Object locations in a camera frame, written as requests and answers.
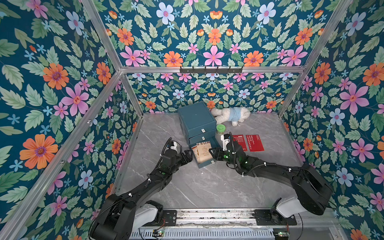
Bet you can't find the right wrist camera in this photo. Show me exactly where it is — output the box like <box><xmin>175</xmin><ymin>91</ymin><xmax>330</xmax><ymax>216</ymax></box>
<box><xmin>220</xmin><ymin>134</ymin><xmax>231</xmax><ymax>151</ymax></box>

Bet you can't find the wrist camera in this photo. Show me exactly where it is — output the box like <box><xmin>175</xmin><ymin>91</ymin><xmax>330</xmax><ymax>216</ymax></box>
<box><xmin>220</xmin><ymin>134</ymin><xmax>231</xmax><ymax>151</ymax></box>
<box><xmin>168</xmin><ymin>141</ymin><xmax>181</xmax><ymax>153</ymax></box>

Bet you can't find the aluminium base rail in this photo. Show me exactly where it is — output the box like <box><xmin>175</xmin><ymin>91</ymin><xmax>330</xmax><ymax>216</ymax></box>
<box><xmin>159</xmin><ymin>208</ymin><xmax>341</xmax><ymax>229</ymax></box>

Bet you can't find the green small jar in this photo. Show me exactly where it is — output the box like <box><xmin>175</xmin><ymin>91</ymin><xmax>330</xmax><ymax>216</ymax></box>
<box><xmin>216</xmin><ymin>124</ymin><xmax>226</xmax><ymax>135</ymax></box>

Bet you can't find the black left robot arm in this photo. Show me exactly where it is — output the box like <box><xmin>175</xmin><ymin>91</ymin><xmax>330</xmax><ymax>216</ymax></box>
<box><xmin>88</xmin><ymin>149</ymin><xmax>193</xmax><ymax>240</ymax></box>

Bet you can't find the beige postcard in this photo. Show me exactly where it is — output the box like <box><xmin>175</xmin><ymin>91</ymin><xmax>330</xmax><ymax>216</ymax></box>
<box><xmin>192</xmin><ymin>142</ymin><xmax>212</xmax><ymax>164</ymax></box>

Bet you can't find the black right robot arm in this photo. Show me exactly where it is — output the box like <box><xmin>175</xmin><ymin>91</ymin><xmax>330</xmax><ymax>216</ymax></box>
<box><xmin>209</xmin><ymin>141</ymin><xmax>333</xmax><ymax>218</ymax></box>

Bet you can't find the red postcard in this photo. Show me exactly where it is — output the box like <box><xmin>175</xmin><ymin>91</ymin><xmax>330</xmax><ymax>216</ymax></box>
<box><xmin>246</xmin><ymin>135</ymin><xmax>265</xmax><ymax>152</ymax></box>
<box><xmin>233</xmin><ymin>135</ymin><xmax>248</xmax><ymax>152</ymax></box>

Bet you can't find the black hook rail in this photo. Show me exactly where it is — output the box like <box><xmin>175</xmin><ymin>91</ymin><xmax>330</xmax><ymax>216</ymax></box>
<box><xmin>179</xmin><ymin>67</ymin><xmax>243</xmax><ymax>75</ymax></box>

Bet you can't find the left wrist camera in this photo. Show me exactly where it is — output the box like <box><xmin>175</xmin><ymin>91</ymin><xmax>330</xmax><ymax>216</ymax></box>
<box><xmin>168</xmin><ymin>141</ymin><xmax>181</xmax><ymax>153</ymax></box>

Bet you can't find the teal drawer cabinet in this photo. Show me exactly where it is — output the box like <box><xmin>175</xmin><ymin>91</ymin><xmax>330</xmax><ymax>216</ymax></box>
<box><xmin>178</xmin><ymin>102</ymin><xmax>220</xmax><ymax>169</ymax></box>

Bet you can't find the white plush toy dog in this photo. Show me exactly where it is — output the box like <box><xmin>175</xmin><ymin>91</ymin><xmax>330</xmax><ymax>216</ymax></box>
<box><xmin>211</xmin><ymin>107</ymin><xmax>251</xmax><ymax>127</ymax></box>

